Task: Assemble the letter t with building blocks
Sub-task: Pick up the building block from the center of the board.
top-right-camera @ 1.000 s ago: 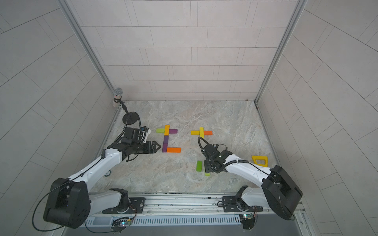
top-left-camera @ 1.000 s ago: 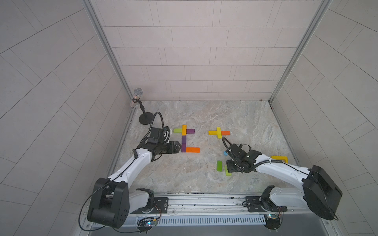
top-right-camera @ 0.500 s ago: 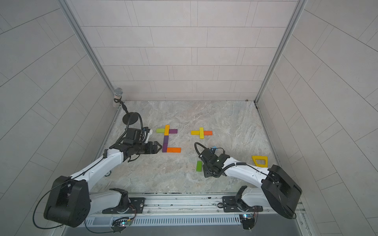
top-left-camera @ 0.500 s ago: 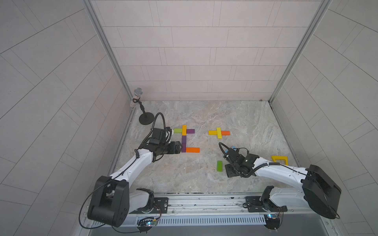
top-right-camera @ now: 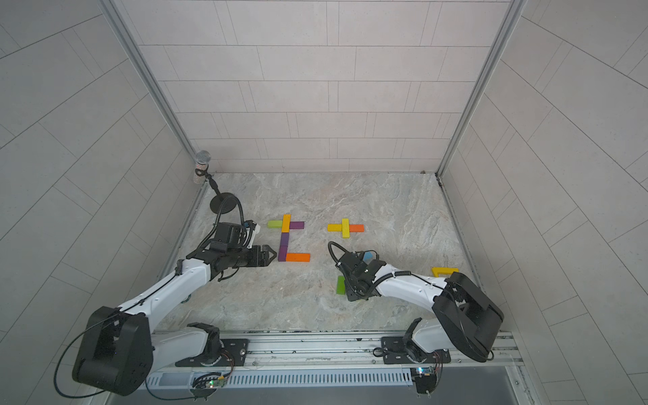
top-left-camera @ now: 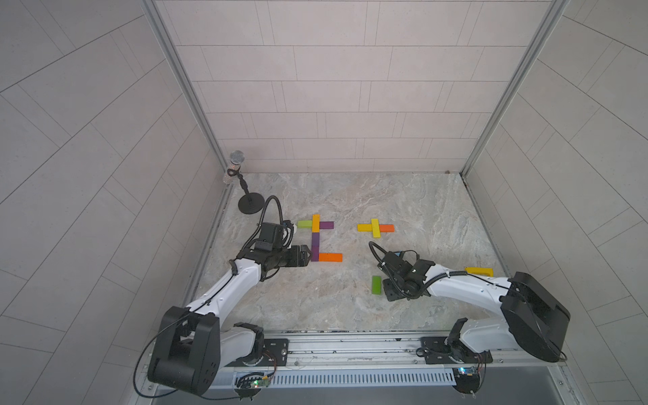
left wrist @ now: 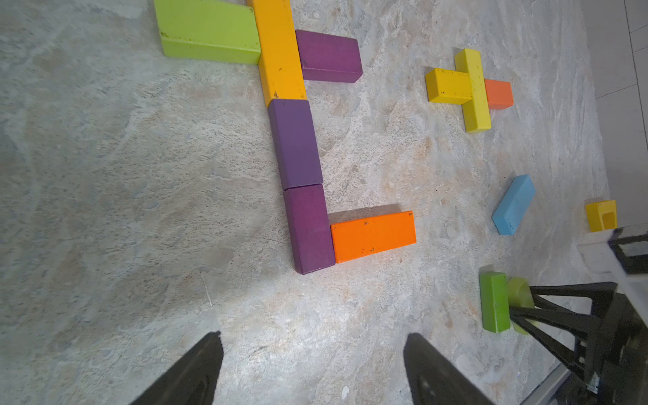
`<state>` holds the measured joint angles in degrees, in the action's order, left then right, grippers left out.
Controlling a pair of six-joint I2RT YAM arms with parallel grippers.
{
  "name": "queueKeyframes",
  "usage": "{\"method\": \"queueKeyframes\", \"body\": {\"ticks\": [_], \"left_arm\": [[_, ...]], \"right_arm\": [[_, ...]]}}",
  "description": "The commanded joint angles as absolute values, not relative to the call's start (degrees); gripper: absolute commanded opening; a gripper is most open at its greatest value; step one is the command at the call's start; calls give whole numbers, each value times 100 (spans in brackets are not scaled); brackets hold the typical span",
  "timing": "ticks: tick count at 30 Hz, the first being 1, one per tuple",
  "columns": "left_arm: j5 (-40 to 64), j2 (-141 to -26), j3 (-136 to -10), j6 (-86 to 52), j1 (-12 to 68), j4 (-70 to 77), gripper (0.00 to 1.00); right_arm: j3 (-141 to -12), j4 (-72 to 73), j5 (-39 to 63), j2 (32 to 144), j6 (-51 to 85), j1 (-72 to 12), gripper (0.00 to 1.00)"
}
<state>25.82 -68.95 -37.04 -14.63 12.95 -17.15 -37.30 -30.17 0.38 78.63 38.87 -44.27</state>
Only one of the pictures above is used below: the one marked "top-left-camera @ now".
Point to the left circuit board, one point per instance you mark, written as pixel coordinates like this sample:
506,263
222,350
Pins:
251,384

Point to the yellow triangle frame piece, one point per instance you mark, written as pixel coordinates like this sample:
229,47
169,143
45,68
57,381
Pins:
486,272

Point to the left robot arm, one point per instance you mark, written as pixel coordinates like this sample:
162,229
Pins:
191,347

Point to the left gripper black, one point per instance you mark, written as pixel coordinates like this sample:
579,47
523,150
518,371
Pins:
302,260

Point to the right circuit board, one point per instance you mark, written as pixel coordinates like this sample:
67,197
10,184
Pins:
468,380

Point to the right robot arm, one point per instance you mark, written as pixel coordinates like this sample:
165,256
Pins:
525,316

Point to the microphone on black stand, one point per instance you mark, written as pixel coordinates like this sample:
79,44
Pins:
250,202

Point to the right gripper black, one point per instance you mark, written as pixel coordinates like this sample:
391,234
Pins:
388,295

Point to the amber yellow long block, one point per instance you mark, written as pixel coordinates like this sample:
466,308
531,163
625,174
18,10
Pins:
316,223

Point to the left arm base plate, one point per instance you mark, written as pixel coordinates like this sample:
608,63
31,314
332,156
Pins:
274,352

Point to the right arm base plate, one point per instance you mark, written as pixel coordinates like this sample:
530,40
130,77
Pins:
437,351

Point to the circuit board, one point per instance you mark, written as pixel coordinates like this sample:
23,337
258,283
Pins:
468,380
251,384

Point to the aluminium rail frame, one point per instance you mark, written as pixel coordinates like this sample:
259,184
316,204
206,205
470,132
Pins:
364,357

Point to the lime green block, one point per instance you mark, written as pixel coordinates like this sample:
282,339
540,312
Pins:
305,224

